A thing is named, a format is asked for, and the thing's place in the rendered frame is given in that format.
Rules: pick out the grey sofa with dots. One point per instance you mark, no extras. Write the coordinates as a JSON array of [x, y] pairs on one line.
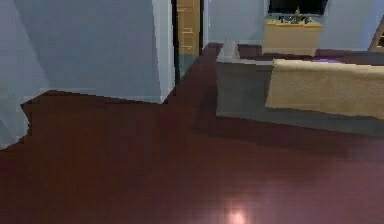
[[241, 90]]

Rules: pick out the tan wooden shelf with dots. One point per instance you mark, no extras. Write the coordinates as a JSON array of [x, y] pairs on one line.
[[187, 26]]

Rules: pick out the tan wooden cabinet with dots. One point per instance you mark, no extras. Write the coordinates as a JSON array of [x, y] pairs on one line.
[[291, 38]]

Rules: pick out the tan blanket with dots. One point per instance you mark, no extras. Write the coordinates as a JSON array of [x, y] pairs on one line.
[[323, 88]]

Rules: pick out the small dark statuette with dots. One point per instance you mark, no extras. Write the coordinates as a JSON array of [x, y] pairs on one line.
[[297, 15]]

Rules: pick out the black television set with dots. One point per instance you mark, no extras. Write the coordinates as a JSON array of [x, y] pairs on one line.
[[296, 6]]

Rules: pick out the brown wooden ladder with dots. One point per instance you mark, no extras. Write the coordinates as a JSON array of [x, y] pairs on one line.
[[378, 36]]

